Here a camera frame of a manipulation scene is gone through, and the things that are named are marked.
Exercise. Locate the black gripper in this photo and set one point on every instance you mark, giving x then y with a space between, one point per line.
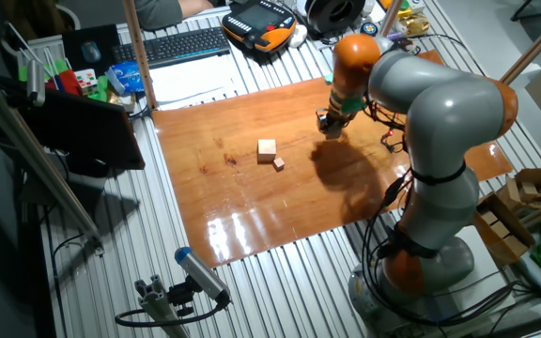
336 119

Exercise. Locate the medium wooden block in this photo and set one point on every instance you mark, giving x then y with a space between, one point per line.
334 134

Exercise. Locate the person forearm grey sleeve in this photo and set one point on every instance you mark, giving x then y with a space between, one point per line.
158 11

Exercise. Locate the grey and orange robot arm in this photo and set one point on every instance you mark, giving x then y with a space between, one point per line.
439 117

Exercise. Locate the large wooden block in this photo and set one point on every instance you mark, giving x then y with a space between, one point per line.
266 149

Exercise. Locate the spare wooden block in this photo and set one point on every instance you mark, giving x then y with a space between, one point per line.
515 246
489 218
500 229

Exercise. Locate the small wooden cube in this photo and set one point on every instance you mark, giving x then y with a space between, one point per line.
278 164

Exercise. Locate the white rounded object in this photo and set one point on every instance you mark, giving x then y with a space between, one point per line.
298 36

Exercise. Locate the round blue disc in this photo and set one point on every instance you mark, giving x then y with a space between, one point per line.
369 29

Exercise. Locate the black filament spool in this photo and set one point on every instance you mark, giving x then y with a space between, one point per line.
336 14

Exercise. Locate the glossy wooden board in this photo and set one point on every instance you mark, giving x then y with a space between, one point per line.
251 211

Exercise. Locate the orange and black teach pendant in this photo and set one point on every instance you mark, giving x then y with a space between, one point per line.
258 23

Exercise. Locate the gold foil packet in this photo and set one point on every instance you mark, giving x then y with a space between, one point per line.
415 24

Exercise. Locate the white paper sheets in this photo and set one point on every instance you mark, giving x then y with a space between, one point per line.
195 80

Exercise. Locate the black computer keyboard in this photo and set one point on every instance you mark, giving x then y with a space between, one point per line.
172 46

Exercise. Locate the open cardboard box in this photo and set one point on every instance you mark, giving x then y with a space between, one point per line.
505 230

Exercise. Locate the cardboard box with flaps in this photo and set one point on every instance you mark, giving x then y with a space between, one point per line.
538 183

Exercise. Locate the blue plastic packet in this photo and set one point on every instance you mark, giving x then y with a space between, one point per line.
128 76

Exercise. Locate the short aluminium profile stand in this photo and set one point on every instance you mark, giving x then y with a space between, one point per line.
160 307

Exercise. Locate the white rolled tube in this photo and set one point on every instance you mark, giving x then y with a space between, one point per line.
536 277

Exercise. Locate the black monitor panel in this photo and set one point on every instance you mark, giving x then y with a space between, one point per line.
82 127

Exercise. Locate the colourful puzzle cube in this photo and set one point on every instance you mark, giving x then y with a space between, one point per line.
86 81

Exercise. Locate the grey computer mouse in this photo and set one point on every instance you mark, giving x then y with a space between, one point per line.
91 51

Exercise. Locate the red box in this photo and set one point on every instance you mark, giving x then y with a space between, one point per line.
66 82

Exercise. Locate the black mouse pad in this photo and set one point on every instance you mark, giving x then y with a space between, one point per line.
73 42

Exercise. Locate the long aluminium profile beam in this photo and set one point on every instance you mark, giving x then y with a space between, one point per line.
31 150

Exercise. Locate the white sticks bundle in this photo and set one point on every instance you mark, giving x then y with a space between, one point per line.
31 51

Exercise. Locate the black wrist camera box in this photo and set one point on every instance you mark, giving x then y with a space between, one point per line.
322 119

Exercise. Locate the silver camera blue end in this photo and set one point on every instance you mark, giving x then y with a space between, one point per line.
202 273

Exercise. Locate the black camera bracket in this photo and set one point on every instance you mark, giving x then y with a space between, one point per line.
181 296

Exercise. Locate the grey camera on beam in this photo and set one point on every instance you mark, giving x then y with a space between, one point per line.
35 82

